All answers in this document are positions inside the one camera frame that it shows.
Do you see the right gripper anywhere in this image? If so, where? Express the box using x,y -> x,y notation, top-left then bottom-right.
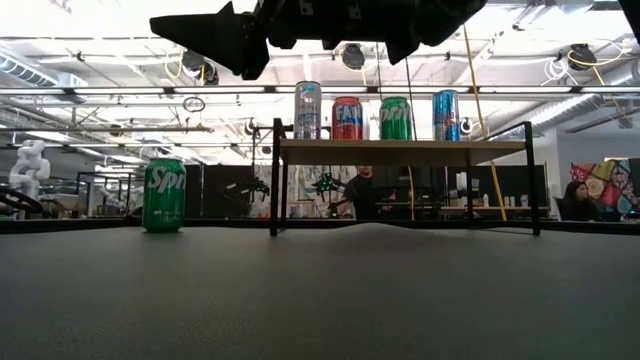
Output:
149,0 -> 431,82

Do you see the white Celsius Arctic Vibe can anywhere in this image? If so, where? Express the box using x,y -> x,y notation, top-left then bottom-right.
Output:
293,80 -> 323,141

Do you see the red Fanta strawberry can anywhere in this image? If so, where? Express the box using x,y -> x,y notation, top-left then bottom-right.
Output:
331,96 -> 365,142

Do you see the green Sprite can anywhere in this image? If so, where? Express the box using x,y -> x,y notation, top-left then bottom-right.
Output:
141,157 -> 187,234
378,96 -> 414,142

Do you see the blue silver Red Bull can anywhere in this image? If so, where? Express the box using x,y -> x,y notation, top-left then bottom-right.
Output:
431,89 -> 460,143

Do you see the black partition panel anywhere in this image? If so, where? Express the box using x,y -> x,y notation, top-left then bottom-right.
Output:
183,164 -> 274,220

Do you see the person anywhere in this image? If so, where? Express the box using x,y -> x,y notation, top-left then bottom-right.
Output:
562,180 -> 605,223
327,165 -> 389,221

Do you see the background desk with bottles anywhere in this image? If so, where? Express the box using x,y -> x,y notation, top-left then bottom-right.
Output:
439,192 -> 550,220

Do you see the black ceiling cable reel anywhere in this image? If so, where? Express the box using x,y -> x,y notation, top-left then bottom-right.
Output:
180,48 -> 220,86
341,43 -> 367,72

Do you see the thin black cable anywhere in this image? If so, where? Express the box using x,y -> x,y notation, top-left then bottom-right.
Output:
402,54 -> 419,142

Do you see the black table frame rail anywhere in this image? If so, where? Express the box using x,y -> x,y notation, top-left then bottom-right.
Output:
0,217 -> 640,237

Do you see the wooden shelf with black frame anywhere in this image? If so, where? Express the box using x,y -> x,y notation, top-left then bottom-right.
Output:
269,118 -> 542,238

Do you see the ribbed ceiling air duct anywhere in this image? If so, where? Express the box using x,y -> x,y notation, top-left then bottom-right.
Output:
0,52 -> 89,101

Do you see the yellow hanging cord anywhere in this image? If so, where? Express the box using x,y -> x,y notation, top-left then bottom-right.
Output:
406,165 -> 417,222

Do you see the black curved hose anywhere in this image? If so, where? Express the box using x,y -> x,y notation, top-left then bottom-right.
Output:
0,185 -> 44,216

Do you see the yellow cable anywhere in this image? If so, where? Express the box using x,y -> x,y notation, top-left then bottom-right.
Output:
460,24 -> 508,222

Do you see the white ceiling duct pipe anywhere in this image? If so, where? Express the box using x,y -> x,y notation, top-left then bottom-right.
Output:
487,59 -> 640,139

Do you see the black ceiling reel yellow cord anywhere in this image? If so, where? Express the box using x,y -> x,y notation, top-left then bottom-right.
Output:
566,43 -> 599,72

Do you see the colourful wall hanging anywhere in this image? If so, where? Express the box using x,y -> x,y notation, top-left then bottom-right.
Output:
569,158 -> 640,219

